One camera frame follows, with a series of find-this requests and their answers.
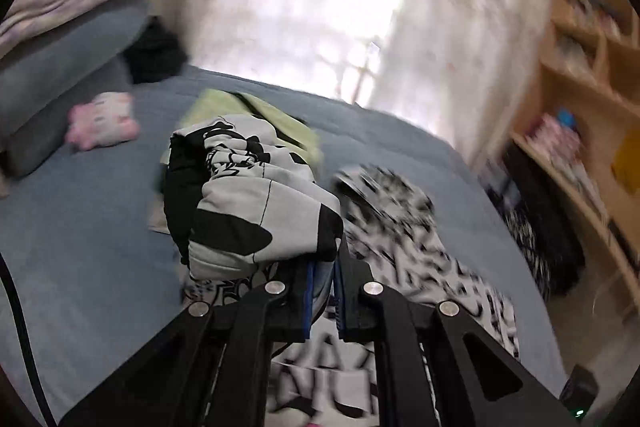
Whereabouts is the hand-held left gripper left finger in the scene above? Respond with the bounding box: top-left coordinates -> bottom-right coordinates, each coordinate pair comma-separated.
59,257 -> 321,427

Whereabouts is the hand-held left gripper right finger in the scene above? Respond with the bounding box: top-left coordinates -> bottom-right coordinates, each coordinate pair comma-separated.
334,237 -> 581,427

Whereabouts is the black and white printed hoodie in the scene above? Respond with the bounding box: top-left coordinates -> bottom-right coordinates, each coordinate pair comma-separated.
165,114 -> 521,420

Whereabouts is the light green garment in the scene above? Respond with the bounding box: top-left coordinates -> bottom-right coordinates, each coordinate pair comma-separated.
160,88 -> 323,168

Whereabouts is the bed with blue sheet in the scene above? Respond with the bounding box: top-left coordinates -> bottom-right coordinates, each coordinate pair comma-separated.
0,67 -> 571,427

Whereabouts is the black box with green light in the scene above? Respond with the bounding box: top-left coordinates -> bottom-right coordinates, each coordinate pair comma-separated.
559,364 -> 600,423

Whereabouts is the stack of pink boxes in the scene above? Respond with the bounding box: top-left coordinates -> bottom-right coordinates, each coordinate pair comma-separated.
525,112 -> 586,172

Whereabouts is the pink and white plush toy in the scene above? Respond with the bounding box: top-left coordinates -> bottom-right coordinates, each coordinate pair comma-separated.
65,91 -> 141,152

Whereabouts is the dark cloth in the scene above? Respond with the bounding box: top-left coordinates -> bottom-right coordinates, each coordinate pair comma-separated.
124,19 -> 188,84

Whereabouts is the grey pillow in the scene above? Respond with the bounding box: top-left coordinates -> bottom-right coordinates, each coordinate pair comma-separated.
5,57 -> 132,178
0,0 -> 151,142

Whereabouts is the yellow object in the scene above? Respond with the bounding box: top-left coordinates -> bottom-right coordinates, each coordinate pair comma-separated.
611,141 -> 640,196

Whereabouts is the wooden shelf unit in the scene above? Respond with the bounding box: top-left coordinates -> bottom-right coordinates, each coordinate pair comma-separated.
507,0 -> 640,323

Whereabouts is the black cable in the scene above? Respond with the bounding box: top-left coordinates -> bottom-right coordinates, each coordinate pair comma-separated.
0,252 -> 58,427

